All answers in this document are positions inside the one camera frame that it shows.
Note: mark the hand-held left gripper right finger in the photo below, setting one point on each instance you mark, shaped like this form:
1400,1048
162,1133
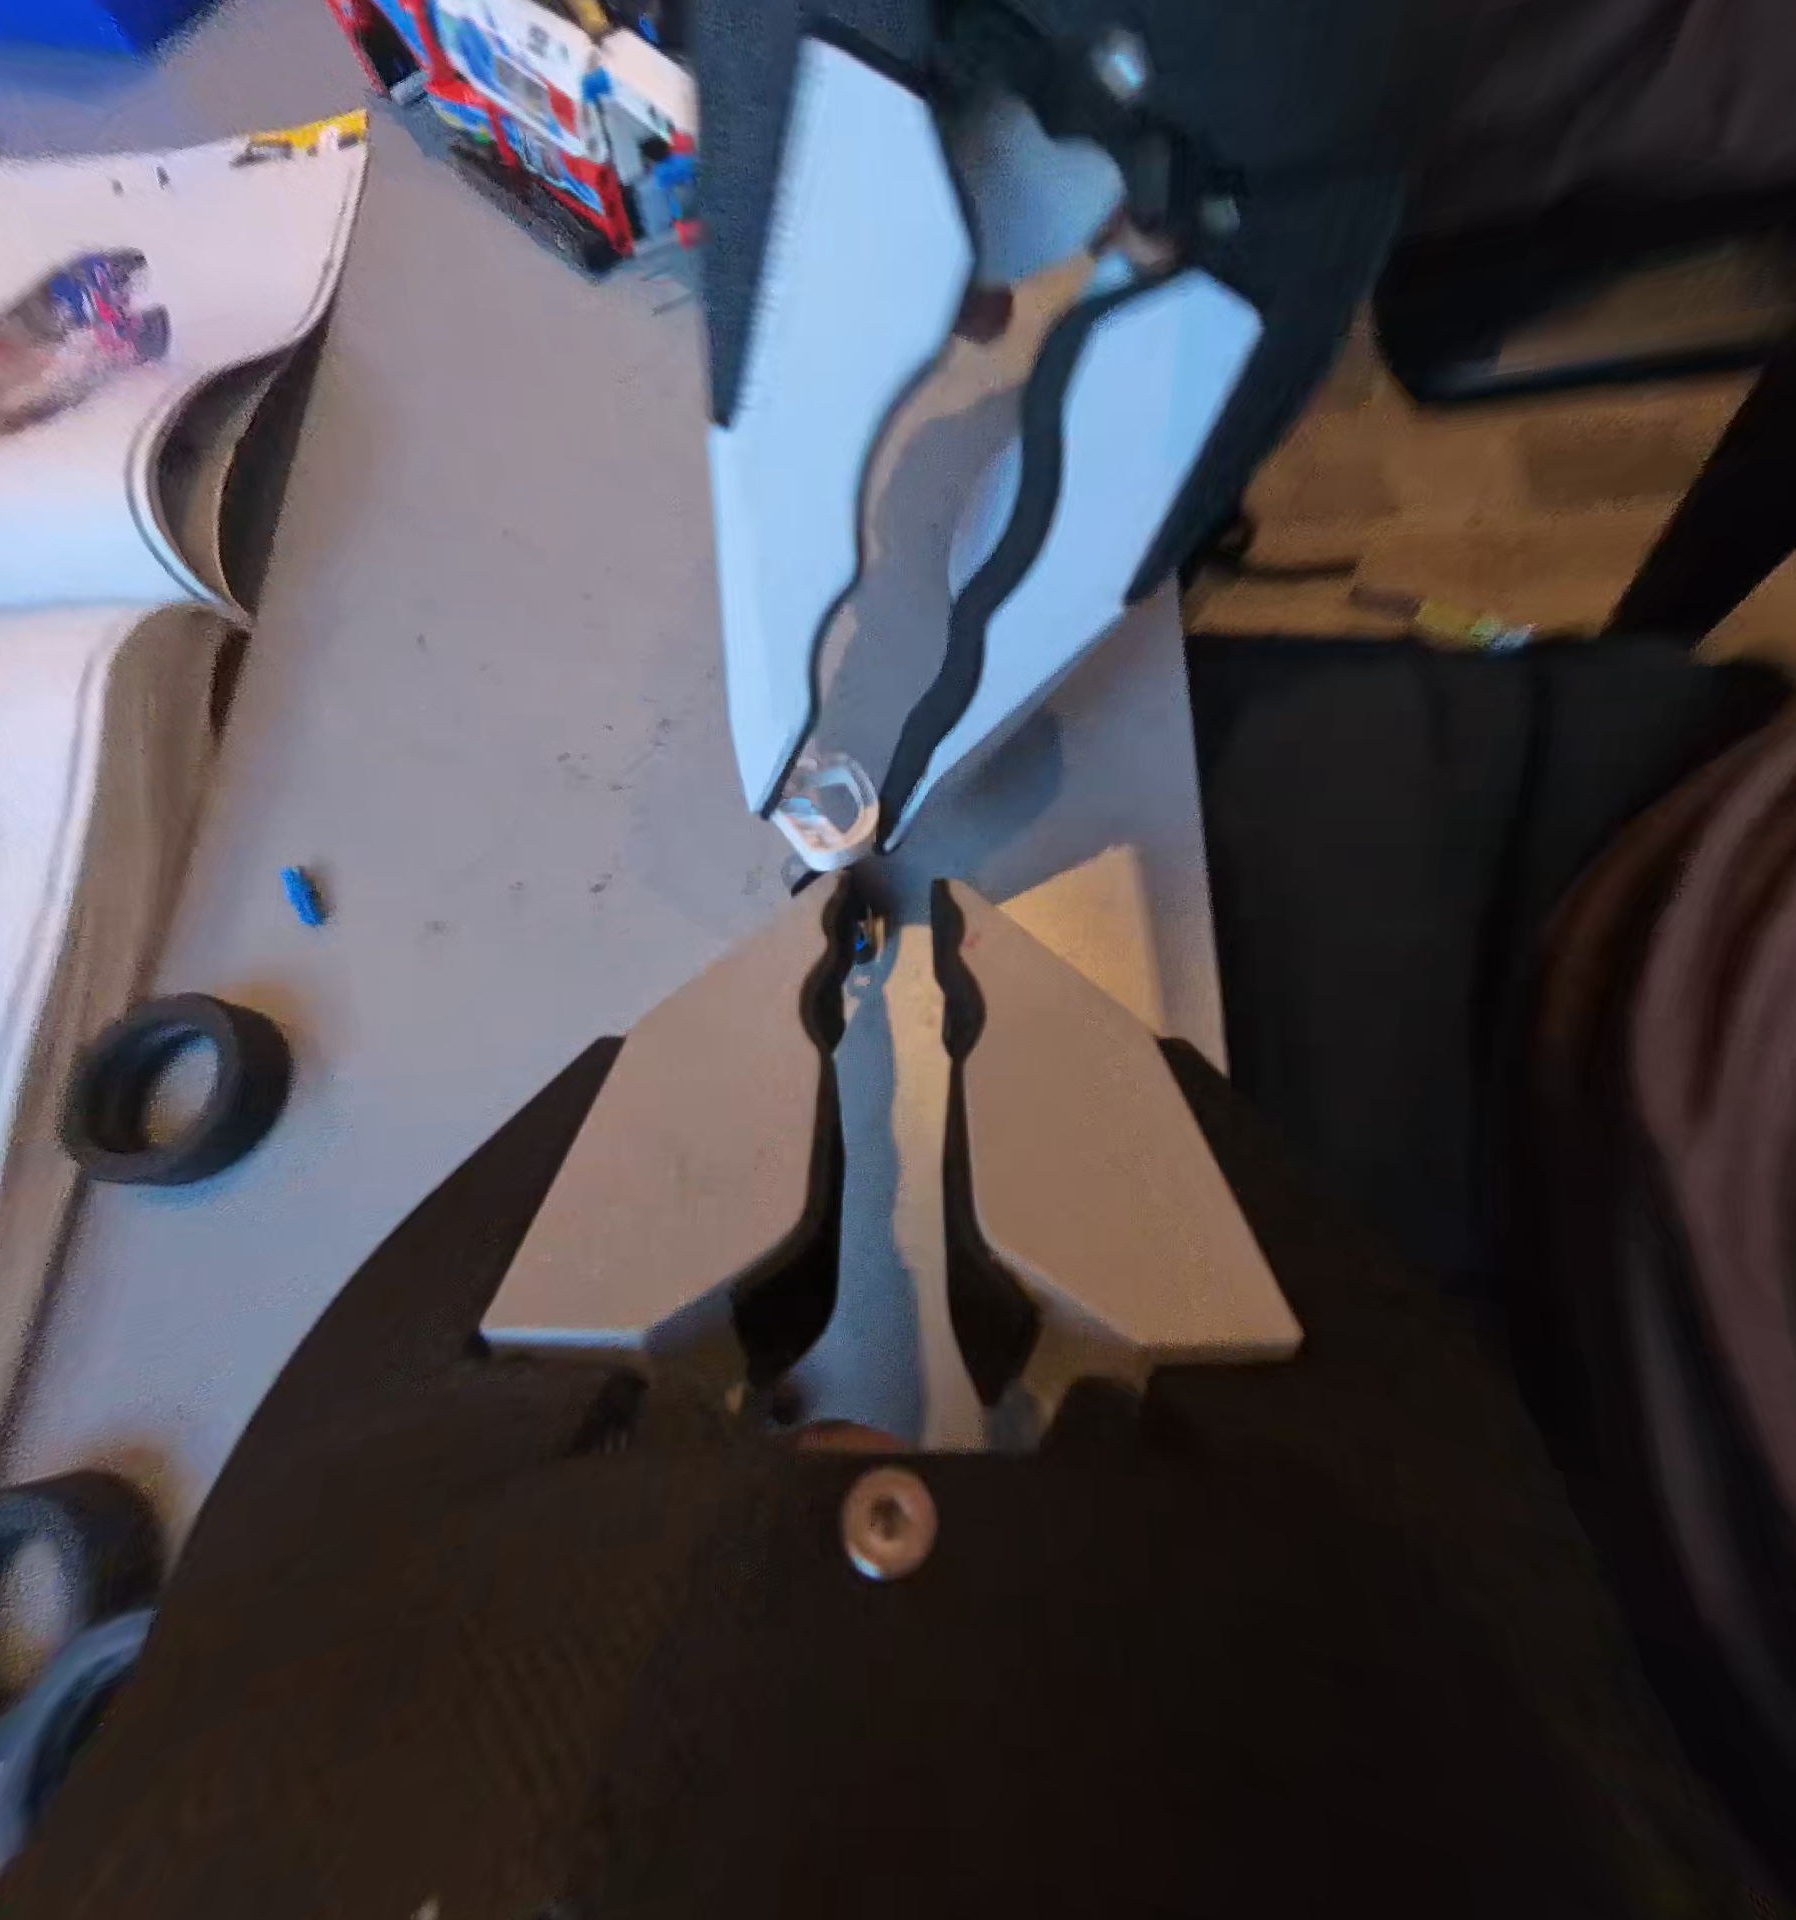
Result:
1125,1187

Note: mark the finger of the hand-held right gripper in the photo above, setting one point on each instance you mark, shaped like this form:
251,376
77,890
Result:
1137,437
838,300

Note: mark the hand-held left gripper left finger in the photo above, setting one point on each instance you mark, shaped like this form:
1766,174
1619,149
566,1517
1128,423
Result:
659,1187

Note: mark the black triangular holed brick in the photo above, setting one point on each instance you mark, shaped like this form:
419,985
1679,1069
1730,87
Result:
853,908

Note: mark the white curved frame brick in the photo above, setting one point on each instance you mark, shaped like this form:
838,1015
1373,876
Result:
823,819

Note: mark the person's right forearm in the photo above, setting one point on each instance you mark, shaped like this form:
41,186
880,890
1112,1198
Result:
1663,90

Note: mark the grey desk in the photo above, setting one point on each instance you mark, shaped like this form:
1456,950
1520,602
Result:
539,600

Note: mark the red white toy car model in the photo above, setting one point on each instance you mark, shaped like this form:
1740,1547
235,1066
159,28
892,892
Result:
539,106

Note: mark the person's black pants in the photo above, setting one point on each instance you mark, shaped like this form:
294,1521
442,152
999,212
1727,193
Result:
1365,899

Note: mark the black metal leg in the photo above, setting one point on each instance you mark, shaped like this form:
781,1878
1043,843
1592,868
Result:
1740,481

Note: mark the person's brown shirt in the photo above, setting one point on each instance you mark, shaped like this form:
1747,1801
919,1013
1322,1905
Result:
1708,1127

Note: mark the open instruction booklet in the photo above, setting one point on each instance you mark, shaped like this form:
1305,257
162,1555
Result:
89,376

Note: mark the blue plastic bin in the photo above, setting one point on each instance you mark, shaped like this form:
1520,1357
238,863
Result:
29,20

